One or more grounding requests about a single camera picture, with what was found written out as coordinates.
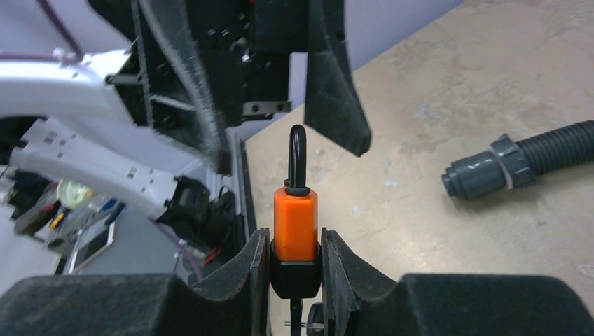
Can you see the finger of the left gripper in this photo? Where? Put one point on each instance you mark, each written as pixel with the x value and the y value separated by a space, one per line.
pixel 332 105
pixel 180 107

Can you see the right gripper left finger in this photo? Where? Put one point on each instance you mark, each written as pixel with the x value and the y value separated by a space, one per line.
pixel 233 300

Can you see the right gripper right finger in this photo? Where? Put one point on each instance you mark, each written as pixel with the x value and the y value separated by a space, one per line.
pixel 360 300

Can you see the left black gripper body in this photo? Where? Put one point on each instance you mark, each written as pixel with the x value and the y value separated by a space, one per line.
pixel 245 47

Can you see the orange black padlock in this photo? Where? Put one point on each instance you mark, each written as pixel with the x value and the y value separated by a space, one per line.
pixel 295 257

